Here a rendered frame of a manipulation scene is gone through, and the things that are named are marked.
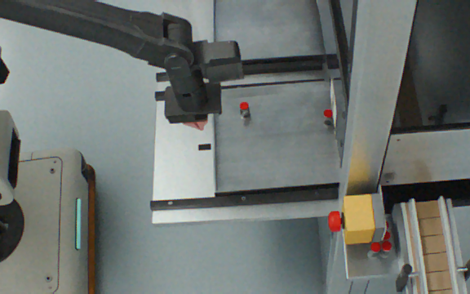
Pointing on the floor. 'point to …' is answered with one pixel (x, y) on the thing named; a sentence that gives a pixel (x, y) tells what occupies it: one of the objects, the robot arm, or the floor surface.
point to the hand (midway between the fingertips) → (201, 125)
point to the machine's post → (370, 108)
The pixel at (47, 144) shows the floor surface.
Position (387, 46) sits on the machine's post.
